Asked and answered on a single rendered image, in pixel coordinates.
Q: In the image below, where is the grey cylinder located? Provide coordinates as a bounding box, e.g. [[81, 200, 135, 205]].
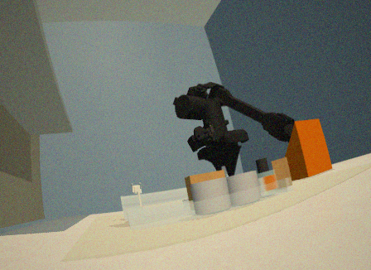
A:
[[226, 171, 259, 194], [190, 177, 229, 202]]

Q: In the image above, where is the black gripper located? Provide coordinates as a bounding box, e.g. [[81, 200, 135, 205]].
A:
[[197, 116, 249, 177]]

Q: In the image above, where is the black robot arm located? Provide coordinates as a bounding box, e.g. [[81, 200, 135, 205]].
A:
[[173, 82, 295, 152]]

